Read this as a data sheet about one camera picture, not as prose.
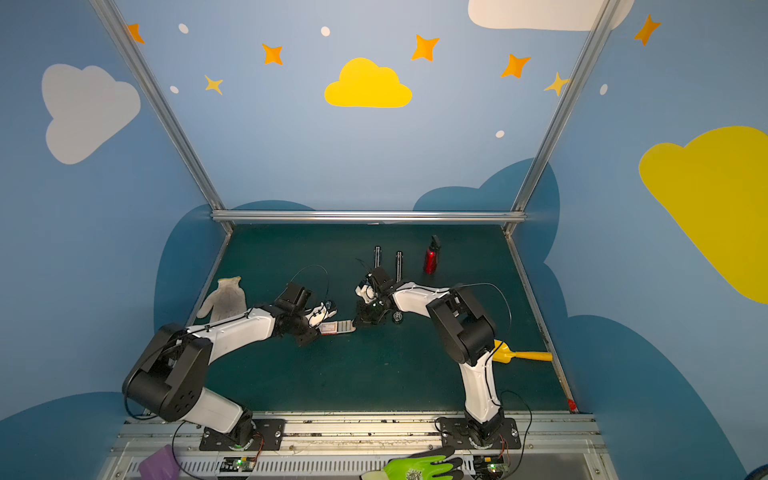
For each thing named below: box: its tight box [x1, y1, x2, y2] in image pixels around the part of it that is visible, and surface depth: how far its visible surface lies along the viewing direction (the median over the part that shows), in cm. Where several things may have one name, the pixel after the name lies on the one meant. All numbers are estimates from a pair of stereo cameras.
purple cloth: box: [138, 444, 181, 480], surface depth 70 cm
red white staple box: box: [318, 320, 357, 335], surface depth 95 cm
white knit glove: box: [196, 276, 247, 323], surface depth 101 cm
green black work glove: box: [360, 446, 464, 480], surface depth 71 cm
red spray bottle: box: [424, 234, 442, 275], surface depth 109 cm
